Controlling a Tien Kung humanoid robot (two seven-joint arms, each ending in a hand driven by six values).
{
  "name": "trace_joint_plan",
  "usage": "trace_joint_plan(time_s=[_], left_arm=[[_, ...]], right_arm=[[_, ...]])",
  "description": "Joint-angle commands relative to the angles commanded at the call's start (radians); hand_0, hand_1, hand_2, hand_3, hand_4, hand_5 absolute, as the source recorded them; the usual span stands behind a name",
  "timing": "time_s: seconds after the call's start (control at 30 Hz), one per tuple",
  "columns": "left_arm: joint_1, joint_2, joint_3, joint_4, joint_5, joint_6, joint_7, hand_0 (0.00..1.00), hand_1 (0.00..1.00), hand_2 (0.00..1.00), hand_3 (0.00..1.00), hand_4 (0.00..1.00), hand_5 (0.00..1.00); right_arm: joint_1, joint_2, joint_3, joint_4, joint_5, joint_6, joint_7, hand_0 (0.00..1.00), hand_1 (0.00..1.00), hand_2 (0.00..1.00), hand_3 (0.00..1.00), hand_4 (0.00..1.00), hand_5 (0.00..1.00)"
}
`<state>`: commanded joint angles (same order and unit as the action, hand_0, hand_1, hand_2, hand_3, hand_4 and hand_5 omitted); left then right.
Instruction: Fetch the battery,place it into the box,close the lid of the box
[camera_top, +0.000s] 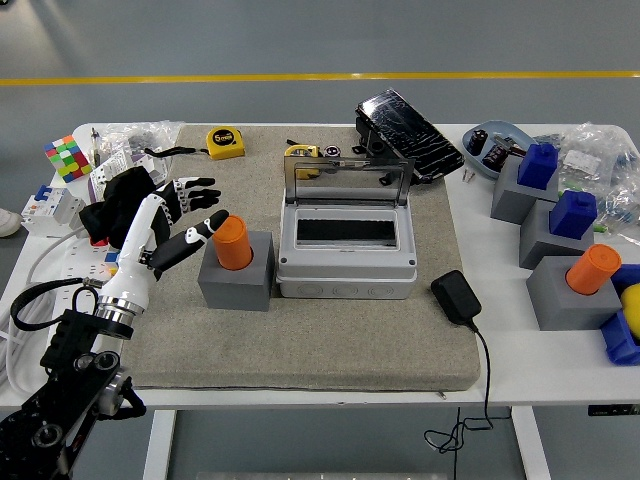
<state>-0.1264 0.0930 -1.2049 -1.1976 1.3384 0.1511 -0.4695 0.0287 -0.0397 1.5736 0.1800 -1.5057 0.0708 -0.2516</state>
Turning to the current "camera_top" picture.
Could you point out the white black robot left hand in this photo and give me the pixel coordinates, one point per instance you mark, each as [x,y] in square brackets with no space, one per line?
[137,235]

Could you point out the grey electrical enclosure box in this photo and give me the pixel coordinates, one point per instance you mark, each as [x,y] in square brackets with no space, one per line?
[345,280]

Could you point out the smoky transparent box lid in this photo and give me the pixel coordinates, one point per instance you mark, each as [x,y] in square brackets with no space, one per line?
[350,185]

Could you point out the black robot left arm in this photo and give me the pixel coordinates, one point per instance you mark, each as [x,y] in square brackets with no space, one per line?
[75,345]

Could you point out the black cloth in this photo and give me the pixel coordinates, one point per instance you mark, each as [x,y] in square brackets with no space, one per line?
[115,200]

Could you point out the white power strip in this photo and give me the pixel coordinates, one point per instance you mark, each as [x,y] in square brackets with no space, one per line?
[80,265]

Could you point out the white circuit breaker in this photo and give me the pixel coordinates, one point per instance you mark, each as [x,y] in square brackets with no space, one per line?
[50,210]

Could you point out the pen with clear barrel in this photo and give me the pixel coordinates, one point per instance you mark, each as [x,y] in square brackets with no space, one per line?
[94,147]

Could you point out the clear plastic bag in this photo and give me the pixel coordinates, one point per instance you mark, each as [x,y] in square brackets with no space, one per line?
[145,132]

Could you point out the multicoloured puzzle cube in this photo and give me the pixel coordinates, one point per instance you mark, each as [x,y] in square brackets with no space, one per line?
[67,159]

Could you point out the grey block with round hole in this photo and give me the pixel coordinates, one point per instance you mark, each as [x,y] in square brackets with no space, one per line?
[235,292]

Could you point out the yellow tape measure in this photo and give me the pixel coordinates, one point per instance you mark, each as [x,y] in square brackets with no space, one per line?
[300,151]
[226,142]

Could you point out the white shoe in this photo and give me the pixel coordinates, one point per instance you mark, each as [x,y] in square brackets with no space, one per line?
[9,222]

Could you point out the grey-brown mat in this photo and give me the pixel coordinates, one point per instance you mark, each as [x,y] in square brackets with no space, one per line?
[300,345]

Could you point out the white table leg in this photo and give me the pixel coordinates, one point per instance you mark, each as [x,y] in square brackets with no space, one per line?
[159,445]
[531,445]

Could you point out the small black capacitor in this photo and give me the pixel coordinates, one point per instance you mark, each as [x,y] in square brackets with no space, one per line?
[495,156]
[332,151]
[478,141]

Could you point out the grey block holder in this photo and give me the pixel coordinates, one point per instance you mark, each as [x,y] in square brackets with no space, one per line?
[507,200]
[540,245]
[555,305]

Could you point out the blue shallow dish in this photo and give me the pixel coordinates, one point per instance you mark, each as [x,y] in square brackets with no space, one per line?
[500,127]

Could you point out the small silver red tool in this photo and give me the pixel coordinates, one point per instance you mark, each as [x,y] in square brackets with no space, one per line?
[510,145]

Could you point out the blue plastic block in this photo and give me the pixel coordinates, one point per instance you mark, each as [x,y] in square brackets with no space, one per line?
[537,167]
[572,215]

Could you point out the small green connector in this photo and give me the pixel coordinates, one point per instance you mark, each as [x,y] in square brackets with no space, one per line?
[600,229]

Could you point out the clear bags of small parts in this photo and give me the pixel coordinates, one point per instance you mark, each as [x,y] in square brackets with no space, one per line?
[600,150]

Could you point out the blue plastic bin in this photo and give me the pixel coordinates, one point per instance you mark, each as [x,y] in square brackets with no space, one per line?
[620,345]

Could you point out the yellow rounded object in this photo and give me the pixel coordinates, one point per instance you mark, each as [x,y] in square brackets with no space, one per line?
[632,310]

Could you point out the black table control panel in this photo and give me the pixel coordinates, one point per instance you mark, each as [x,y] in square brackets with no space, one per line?
[614,410]

